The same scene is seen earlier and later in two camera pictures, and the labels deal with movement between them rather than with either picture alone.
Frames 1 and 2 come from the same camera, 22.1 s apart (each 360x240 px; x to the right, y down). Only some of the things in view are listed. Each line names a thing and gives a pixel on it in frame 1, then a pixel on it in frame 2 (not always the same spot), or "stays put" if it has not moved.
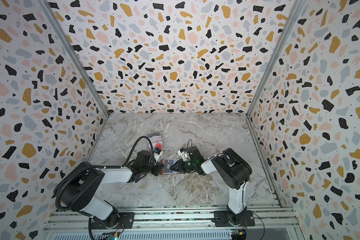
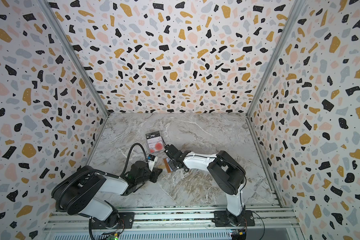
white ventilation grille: [147, 235] stays put
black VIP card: [167, 164] -> [152, 134]
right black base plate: [220, 218] stays put
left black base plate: [125, 221] stays put
